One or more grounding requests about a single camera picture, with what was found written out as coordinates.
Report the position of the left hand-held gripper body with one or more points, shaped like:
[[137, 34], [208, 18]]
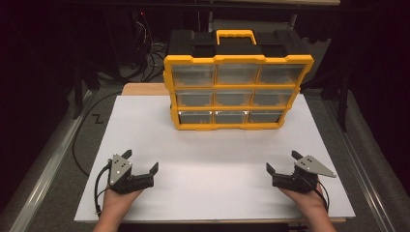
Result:
[[120, 169]]

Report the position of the yellow black drawer organizer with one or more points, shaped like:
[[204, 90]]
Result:
[[238, 58]]

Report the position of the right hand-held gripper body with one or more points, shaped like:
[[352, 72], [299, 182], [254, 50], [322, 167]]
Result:
[[309, 167]]

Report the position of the black metal stand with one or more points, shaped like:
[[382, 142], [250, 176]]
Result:
[[77, 93]]

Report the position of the set of clear plastic drawers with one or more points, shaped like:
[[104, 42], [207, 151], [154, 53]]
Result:
[[193, 75]]

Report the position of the aluminium rail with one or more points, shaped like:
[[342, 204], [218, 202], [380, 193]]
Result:
[[48, 167], [357, 167]]

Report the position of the person's right hand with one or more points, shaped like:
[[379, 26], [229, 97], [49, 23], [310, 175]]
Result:
[[309, 201]]

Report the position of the person's left hand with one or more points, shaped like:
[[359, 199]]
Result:
[[116, 204]]

